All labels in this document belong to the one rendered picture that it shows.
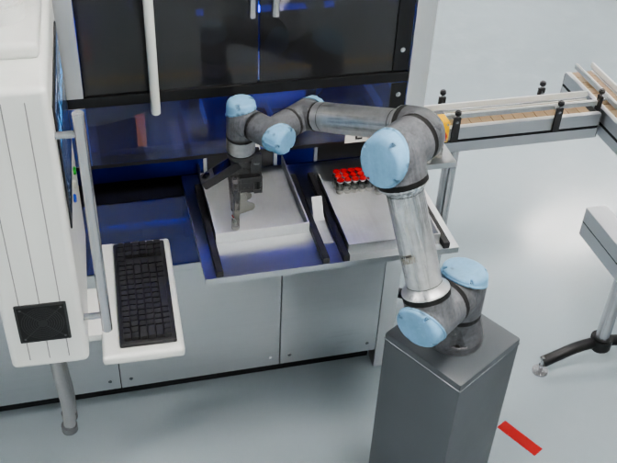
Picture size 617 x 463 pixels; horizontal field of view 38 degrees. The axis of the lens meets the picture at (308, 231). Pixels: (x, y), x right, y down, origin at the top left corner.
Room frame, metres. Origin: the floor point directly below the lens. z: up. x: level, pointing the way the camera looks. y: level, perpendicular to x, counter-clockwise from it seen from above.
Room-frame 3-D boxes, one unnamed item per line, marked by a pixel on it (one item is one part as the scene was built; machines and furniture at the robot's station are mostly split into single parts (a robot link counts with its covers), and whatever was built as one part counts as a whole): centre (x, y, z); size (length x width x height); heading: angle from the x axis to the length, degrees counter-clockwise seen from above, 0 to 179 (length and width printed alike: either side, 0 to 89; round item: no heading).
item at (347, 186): (2.15, -0.16, 0.90); 0.18 x 0.02 x 0.05; 105
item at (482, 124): (2.55, -0.60, 0.92); 0.69 x 0.15 x 0.16; 106
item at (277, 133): (1.89, 0.10, 1.23); 0.11 x 0.11 x 0.08; 52
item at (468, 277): (1.65, -0.38, 0.96); 0.13 x 0.12 x 0.14; 142
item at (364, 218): (2.05, -0.19, 0.90); 0.34 x 0.26 x 0.04; 15
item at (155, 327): (1.74, 0.43, 0.82); 0.40 x 0.14 x 0.02; 14
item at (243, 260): (2.04, -0.01, 0.87); 0.70 x 0.48 x 0.02; 106
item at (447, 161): (2.38, -0.37, 0.87); 0.14 x 0.13 x 0.02; 16
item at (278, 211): (2.06, 0.17, 0.90); 0.34 x 0.26 x 0.04; 16
